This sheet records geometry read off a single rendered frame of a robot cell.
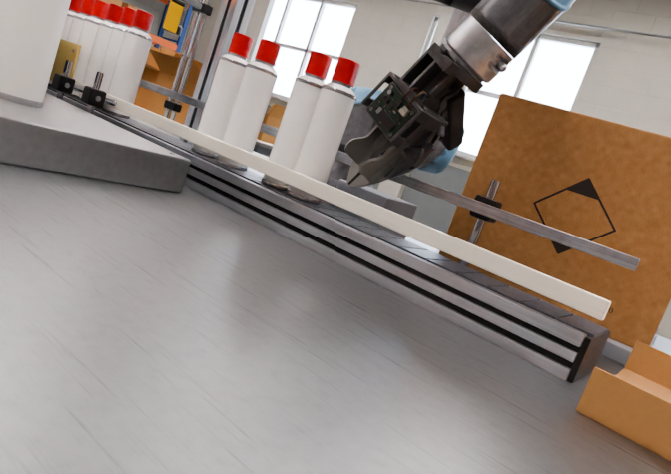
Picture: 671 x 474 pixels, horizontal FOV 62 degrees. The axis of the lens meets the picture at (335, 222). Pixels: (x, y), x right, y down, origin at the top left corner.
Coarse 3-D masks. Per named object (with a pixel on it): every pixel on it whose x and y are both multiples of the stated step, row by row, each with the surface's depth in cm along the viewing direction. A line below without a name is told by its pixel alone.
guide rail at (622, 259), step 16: (144, 80) 110; (176, 96) 104; (272, 128) 89; (352, 160) 80; (400, 176) 75; (432, 192) 72; (448, 192) 71; (480, 208) 68; (496, 208) 67; (512, 224) 66; (528, 224) 65; (560, 240) 62; (576, 240) 62; (608, 256) 60; (624, 256) 59
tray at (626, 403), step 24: (648, 360) 65; (600, 384) 45; (624, 384) 44; (648, 384) 62; (576, 408) 45; (600, 408) 44; (624, 408) 43; (648, 408) 43; (624, 432) 43; (648, 432) 42
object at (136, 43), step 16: (144, 16) 105; (128, 32) 105; (144, 32) 106; (128, 48) 105; (144, 48) 106; (128, 64) 106; (144, 64) 108; (112, 80) 107; (128, 80) 106; (128, 96) 107; (112, 112) 107
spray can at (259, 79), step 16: (272, 48) 86; (256, 64) 86; (272, 64) 87; (256, 80) 85; (272, 80) 87; (240, 96) 86; (256, 96) 86; (240, 112) 86; (256, 112) 87; (240, 128) 86; (256, 128) 88; (240, 144) 87; (224, 160) 87
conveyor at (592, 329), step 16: (144, 128) 102; (176, 144) 94; (208, 160) 87; (240, 176) 82; (256, 176) 88; (320, 208) 76; (352, 224) 72; (368, 224) 78; (384, 240) 67; (400, 240) 72; (432, 256) 68; (464, 272) 64; (496, 288) 60; (512, 288) 65; (528, 304) 57; (544, 304) 61; (560, 320) 55; (576, 320) 58; (592, 336) 53
